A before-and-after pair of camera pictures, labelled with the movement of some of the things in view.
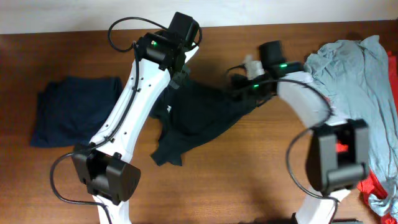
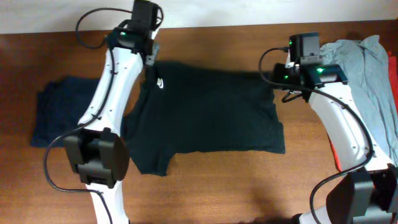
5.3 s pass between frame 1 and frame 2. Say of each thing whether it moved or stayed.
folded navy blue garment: stayed
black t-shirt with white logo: moved
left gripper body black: moved
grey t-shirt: stayed
